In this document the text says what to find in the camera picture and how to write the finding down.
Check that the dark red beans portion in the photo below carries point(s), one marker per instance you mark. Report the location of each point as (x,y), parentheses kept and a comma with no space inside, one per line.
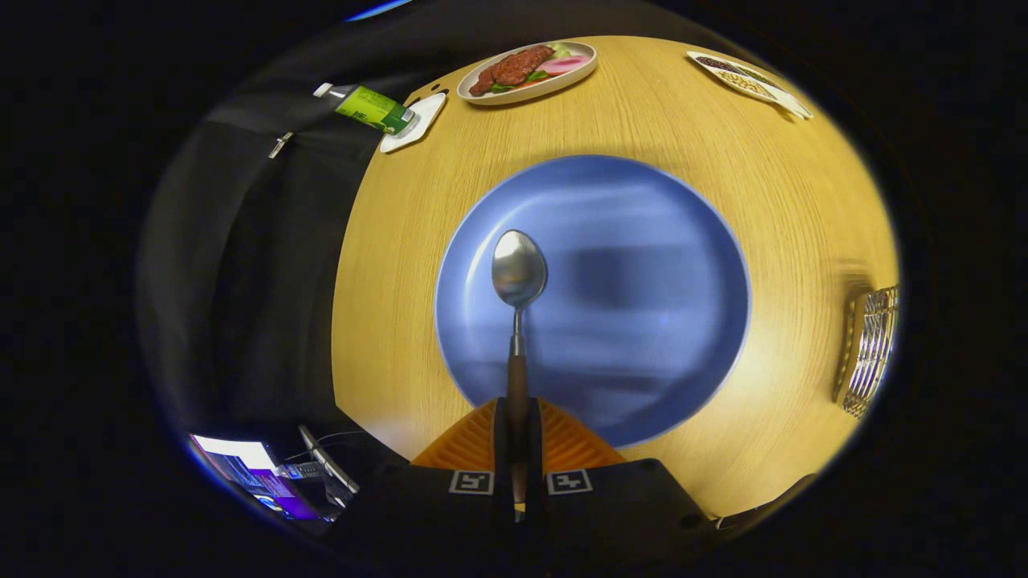
(711,62)

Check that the computer monitor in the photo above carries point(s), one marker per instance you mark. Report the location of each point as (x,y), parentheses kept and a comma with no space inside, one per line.
(241,464)

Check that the silver clip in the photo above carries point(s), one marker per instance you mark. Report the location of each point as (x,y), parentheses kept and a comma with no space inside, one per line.
(279,144)

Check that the perforated metal basket tray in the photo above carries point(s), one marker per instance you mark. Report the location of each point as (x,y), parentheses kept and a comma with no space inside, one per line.
(871,353)

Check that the brown meat piece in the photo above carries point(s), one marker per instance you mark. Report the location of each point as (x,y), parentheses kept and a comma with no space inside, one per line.
(514,68)

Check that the blue round plate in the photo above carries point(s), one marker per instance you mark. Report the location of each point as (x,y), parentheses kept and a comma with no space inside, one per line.
(642,281)

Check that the pale soy beans portion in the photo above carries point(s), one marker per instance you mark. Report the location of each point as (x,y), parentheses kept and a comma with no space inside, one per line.
(745,82)

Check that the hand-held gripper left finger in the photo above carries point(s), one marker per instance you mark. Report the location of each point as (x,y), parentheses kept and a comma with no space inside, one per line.
(434,514)

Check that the white square coaster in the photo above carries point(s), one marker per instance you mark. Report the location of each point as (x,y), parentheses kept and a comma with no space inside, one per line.
(424,120)

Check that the beige round food plate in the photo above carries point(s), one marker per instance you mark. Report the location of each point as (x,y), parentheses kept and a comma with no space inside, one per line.
(522,90)

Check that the green label plastic bottle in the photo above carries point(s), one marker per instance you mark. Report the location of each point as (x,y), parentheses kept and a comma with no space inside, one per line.
(369,108)

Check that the white divided dish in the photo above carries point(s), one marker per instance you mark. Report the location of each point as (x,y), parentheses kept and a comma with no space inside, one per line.
(783,103)

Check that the pink round food slice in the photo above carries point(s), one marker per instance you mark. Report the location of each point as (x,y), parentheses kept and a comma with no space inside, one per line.
(566,65)

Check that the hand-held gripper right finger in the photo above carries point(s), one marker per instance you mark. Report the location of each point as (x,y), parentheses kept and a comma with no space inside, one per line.
(610,514)

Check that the white flat device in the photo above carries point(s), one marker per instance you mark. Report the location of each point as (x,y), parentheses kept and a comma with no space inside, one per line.
(329,461)

